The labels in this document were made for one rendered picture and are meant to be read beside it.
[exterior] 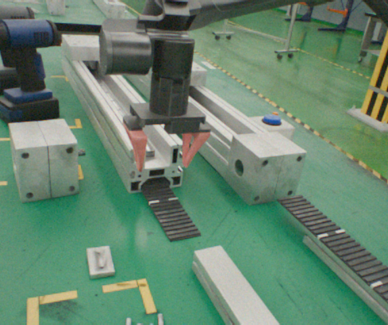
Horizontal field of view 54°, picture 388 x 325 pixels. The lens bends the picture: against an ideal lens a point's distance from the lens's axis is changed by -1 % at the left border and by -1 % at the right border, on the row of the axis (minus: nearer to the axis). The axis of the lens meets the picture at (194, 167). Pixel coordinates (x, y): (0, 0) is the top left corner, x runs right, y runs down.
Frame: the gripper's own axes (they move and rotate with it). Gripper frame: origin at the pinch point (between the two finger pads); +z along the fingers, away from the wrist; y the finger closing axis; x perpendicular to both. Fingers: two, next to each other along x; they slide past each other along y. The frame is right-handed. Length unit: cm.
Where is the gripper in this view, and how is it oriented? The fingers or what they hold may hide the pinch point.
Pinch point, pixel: (162, 163)
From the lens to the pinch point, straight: 61.5
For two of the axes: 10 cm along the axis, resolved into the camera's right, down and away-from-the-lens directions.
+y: -9.1, 0.9, -4.0
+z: -1.2, 8.8, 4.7
